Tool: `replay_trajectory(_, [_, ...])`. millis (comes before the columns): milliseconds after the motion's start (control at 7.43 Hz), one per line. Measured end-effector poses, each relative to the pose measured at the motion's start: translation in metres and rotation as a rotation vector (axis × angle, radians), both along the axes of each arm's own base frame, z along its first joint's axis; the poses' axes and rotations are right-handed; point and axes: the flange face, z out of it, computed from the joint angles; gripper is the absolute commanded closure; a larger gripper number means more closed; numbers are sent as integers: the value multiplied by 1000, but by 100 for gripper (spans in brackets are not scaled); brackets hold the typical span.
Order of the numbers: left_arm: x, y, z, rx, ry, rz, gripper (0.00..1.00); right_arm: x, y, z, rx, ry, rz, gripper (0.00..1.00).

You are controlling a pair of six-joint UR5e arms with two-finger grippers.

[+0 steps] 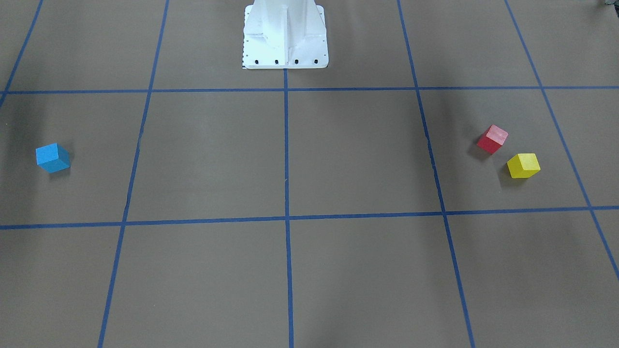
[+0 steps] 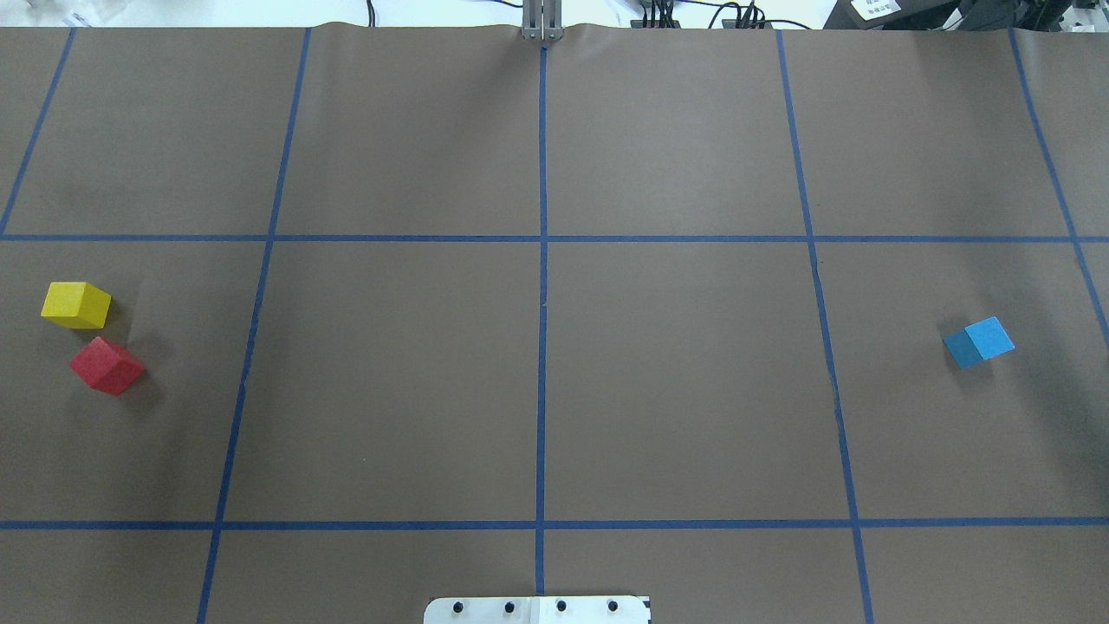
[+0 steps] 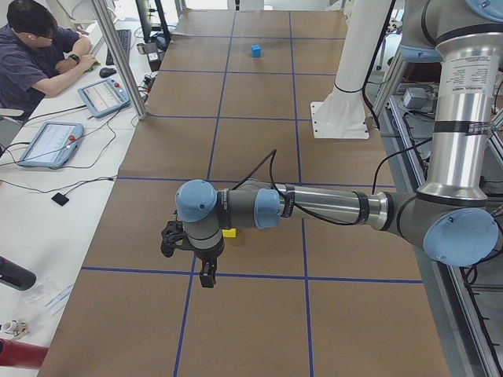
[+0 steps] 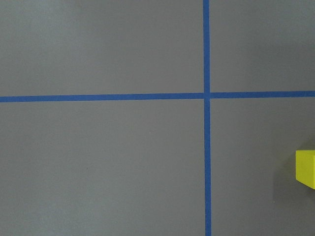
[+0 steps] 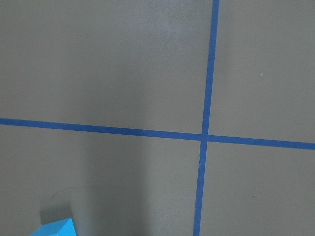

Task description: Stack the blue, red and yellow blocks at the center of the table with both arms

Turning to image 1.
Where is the white pedestal column base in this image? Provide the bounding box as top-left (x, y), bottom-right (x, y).
top-left (242, 0), bottom-right (329, 69)

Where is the blue wooden cube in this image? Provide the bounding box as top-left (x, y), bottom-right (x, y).
top-left (35, 143), bottom-right (71, 174)

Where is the red wooden cube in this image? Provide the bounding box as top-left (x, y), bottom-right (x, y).
top-left (477, 125), bottom-right (509, 154)

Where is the yellow wooden cube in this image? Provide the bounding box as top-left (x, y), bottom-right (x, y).
top-left (506, 153), bottom-right (540, 179)

